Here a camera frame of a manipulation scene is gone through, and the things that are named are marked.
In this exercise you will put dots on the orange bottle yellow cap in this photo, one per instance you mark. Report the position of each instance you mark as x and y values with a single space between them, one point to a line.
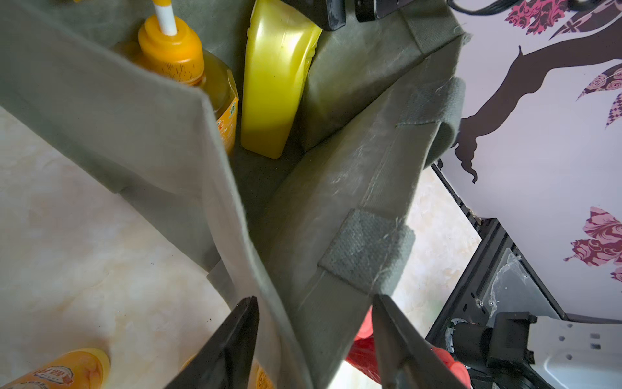
260 377
86 368

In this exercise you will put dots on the orange pump soap bottle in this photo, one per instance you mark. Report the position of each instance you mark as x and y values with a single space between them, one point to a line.
168 46

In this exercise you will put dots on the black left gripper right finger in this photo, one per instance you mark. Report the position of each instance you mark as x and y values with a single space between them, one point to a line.
404 358

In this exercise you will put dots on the grey-green shopping bag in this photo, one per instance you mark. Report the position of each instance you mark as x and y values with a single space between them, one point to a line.
312 235

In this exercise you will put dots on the large yellow dish soap bottle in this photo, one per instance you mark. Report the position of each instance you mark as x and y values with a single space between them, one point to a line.
279 51

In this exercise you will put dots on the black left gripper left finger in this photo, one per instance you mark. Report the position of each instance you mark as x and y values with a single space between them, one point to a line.
237 335

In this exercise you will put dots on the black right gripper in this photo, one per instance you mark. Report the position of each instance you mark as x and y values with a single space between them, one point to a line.
331 15

